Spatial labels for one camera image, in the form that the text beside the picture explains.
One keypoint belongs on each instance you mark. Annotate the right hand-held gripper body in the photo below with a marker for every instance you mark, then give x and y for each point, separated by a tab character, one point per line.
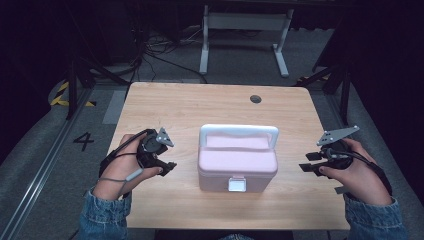
336	154

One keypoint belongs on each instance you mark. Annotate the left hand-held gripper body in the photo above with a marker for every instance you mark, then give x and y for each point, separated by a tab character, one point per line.
149	144

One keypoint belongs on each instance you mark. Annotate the person's right hand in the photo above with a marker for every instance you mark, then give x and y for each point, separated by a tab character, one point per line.
361	176

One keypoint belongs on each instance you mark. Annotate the person's left hand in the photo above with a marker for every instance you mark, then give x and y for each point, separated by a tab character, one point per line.
117	170

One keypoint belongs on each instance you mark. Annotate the black tripod stand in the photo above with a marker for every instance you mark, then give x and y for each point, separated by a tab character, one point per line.
78	75
338	80

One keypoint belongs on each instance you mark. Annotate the dark round table grommet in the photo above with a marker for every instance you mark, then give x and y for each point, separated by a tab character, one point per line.
255	99

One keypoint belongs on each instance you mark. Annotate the person's denim lap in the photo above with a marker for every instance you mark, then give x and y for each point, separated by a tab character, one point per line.
235	237

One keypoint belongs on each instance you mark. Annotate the yellow black hazard tape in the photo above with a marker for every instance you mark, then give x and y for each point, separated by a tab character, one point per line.
63	96

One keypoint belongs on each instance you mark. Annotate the metal floor rail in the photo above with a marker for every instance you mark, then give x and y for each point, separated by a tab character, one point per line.
41	170

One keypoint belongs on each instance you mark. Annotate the white metal desk frame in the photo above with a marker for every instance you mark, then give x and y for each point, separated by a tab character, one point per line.
246	21

